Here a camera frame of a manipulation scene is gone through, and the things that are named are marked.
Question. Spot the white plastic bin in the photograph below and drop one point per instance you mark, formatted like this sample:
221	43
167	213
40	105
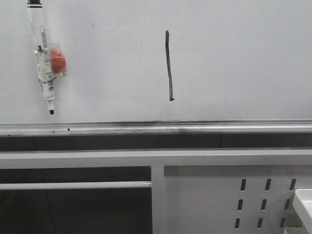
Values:
302	203

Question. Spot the red round magnet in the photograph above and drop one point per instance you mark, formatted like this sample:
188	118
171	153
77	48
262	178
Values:
58	60

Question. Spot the white whiteboard marker pen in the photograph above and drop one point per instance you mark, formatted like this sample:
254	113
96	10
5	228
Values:
41	50

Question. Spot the large white whiteboard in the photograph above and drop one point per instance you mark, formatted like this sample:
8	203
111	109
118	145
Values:
145	60

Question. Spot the aluminium whiteboard tray rail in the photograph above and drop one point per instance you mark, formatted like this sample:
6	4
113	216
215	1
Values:
154	128

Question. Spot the white metal pegboard frame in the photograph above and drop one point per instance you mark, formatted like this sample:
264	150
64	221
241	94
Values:
248	191

